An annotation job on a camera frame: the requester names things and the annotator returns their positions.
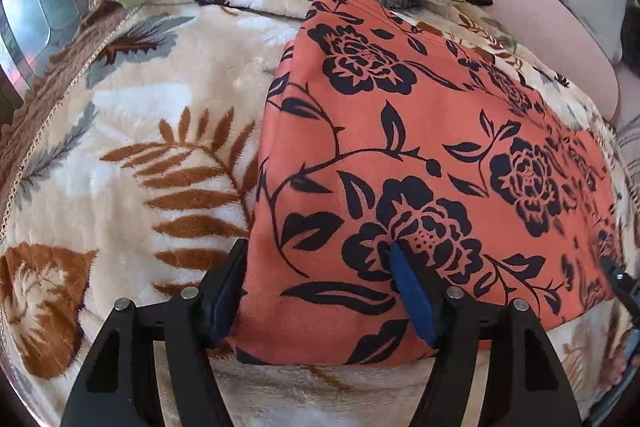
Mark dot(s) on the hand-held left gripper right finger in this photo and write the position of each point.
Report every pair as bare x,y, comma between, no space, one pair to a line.
412,302

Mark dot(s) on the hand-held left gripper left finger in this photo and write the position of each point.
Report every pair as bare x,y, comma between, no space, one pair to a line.
225,307

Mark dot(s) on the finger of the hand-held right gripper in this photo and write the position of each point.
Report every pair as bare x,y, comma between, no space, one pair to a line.
622,284

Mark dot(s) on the orange black floral cloth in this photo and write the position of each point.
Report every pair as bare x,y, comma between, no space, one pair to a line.
425,132

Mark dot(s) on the person's right hand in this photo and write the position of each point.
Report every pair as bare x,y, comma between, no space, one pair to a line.
627,362

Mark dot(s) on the cream leaf-print blanket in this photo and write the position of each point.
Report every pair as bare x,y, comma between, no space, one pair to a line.
150,132

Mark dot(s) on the pink bolster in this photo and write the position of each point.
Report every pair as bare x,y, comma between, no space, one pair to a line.
550,32

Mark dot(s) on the brown door with stained glass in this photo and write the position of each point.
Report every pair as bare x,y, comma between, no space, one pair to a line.
40,7

